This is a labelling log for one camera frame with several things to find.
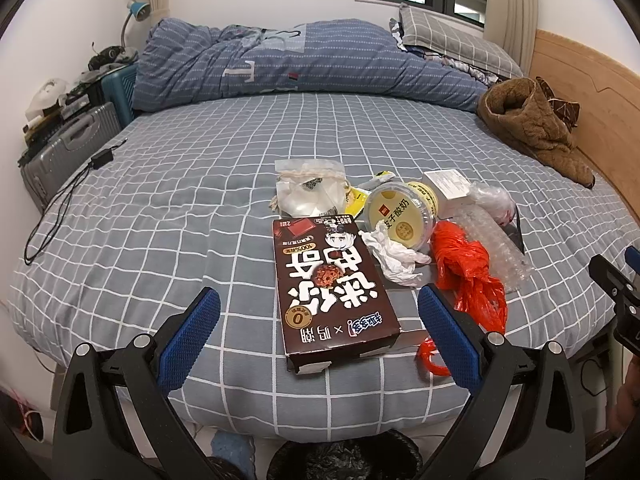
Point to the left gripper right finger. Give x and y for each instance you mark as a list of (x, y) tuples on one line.
[(520, 421)]

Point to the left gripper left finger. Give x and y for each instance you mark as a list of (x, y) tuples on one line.
[(91, 436)]

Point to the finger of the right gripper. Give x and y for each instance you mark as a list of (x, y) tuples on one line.
[(613, 282), (632, 258)]

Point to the clear bubble wrap roll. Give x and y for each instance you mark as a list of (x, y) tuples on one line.
[(506, 261)]

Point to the black wipes packet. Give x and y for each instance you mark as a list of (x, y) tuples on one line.
[(514, 232)]

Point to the clear plastic bag red print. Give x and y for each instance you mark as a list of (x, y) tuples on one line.
[(495, 201)]

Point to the orange plastic bag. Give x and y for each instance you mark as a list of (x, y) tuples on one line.
[(464, 302)]

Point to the white cardboard box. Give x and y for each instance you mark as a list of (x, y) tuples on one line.
[(452, 190)]

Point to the white tissue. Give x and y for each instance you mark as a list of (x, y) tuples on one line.
[(399, 264)]

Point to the yellow yogurt cup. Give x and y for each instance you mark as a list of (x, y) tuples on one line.
[(408, 210)]

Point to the brown cookie box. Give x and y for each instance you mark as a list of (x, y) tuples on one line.
[(332, 301)]

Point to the yellow snack wrapper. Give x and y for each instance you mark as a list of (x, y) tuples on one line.
[(356, 196)]

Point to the clear bag with mask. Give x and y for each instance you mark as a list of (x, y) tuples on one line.
[(309, 188)]

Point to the black trash bin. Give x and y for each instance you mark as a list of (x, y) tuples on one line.
[(390, 455)]

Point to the person's right hand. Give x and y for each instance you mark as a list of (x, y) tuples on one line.
[(625, 408)]

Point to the wooden headboard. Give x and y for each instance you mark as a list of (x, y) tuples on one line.
[(608, 94)]

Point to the blue slipper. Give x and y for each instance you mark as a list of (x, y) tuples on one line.
[(233, 455)]

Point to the brown fleece jacket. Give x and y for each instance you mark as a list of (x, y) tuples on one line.
[(525, 114)]

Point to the grey checked bed sheet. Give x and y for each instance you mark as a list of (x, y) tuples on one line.
[(185, 205)]

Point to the beige curtain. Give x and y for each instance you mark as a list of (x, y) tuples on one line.
[(512, 24)]

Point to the grey suitcase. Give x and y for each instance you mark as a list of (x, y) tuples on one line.
[(45, 172)]

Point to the grey checked pillow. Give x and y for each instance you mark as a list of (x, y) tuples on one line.
[(418, 28)]

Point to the white device on suitcase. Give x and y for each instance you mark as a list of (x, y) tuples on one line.
[(46, 98)]

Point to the teal plastic stool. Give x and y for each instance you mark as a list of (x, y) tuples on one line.
[(118, 88)]

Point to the blue striped duvet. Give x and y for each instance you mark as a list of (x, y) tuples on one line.
[(183, 63)]

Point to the blue desk lamp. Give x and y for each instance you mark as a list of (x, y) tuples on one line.
[(138, 11)]

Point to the black charger with cable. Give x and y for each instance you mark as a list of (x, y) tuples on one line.
[(63, 198)]

